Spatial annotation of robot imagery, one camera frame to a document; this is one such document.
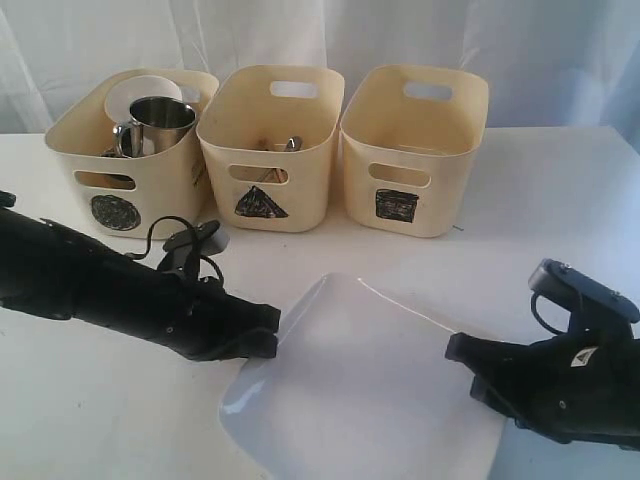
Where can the cream bin with circle mark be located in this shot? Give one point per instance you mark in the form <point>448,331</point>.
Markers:
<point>121,196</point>

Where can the cream bin with square mark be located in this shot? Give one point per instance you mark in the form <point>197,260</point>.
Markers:
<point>409,135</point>

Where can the stainless steel bowl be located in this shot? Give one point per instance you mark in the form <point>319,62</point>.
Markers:
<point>110,153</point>

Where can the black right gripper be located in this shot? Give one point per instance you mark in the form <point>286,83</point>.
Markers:
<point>579,386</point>

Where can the white plastic bowl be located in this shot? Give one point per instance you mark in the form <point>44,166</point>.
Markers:
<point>120,97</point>

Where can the steel spoon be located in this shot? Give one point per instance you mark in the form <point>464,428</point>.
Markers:
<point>293,144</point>

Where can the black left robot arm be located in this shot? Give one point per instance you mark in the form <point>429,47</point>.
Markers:
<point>51,271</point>

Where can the cream bin with triangle mark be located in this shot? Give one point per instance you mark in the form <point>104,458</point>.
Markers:
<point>274,102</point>

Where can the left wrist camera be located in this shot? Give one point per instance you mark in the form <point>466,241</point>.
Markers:
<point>184,250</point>

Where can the steel mug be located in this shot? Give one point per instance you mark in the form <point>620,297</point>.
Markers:
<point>155,124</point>

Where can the white square plate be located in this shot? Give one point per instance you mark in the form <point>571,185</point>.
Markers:
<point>360,389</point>

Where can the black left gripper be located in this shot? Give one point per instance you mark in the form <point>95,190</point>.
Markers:
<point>138,301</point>

